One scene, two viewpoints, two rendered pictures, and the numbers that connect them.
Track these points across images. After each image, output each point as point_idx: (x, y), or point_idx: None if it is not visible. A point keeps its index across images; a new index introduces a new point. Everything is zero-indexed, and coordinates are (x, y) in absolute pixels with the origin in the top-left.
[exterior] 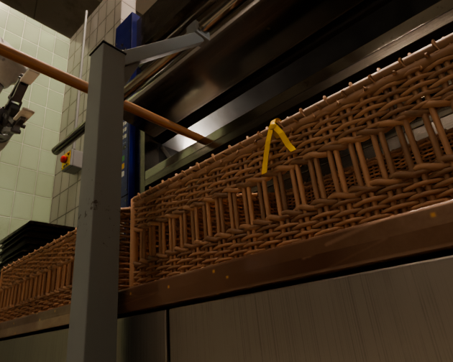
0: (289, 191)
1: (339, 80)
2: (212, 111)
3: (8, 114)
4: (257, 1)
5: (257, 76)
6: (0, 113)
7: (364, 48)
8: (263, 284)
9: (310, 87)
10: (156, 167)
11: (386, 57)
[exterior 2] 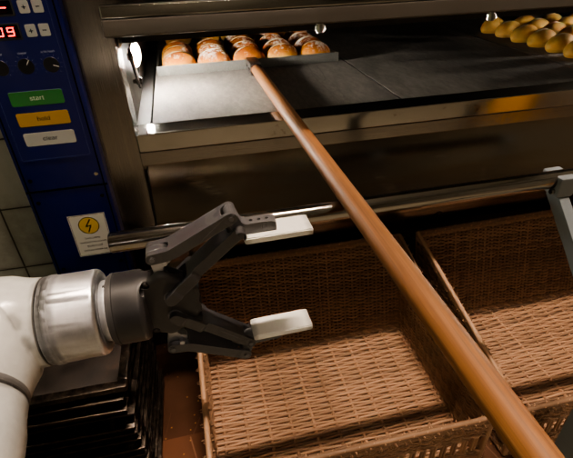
0: (427, 233)
1: (507, 122)
2: (280, 29)
3: (191, 314)
4: (537, 5)
5: None
6: (147, 313)
7: (542, 98)
8: None
9: (478, 114)
10: (175, 137)
11: (549, 118)
